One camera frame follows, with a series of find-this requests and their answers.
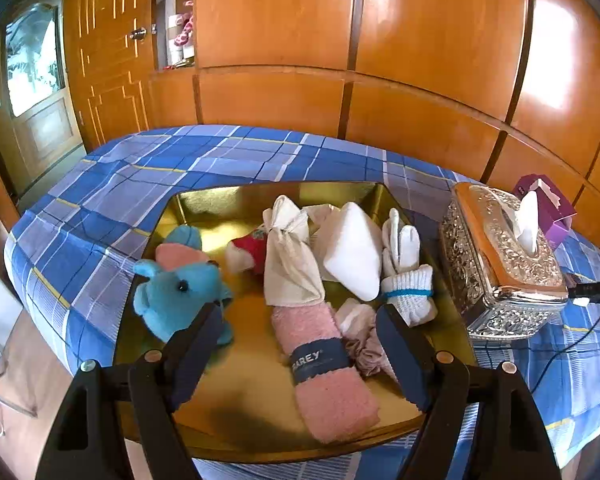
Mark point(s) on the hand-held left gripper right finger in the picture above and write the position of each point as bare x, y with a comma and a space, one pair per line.
402, 360

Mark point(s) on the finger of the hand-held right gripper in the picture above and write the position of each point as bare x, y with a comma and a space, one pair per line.
592, 292

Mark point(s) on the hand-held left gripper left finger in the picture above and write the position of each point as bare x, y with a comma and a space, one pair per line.
195, 355

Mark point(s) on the brown satin scrunchie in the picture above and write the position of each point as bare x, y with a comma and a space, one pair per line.
367, 357

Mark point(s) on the blue plush toy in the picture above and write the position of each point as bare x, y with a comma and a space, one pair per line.
180, 295

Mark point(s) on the white socks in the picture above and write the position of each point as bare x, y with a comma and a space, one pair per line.
410, 290

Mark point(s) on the pink towel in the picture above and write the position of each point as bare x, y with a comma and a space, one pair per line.
330, 400

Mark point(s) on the small red and white plush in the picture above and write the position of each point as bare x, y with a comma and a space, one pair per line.
252, 250

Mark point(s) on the white wedge sponge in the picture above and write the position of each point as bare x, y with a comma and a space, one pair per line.
352, 250

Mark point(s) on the cream cloth bag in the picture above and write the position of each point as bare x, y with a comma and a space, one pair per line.
290, 265

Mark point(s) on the gold metal tray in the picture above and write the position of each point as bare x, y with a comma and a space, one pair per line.
220, 210

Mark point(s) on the purple carton box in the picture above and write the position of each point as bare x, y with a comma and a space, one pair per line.
555, 225

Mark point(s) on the white tissue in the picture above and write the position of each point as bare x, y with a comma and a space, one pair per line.
527, 225

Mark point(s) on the ornate silver tissue box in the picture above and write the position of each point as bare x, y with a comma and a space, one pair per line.
460, 260

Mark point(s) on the blue plaid bed sheet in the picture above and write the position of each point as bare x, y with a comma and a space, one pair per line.
130, 170

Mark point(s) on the wooden door with gold lines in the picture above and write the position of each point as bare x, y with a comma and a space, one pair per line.
105, 85

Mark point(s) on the wooden wardrobe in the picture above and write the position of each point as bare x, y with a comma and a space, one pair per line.
430, 35

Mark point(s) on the glass panel door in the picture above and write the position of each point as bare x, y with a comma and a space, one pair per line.
35, 75

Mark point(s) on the pink stuffed toy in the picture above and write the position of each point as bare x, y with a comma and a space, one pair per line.
185, 25

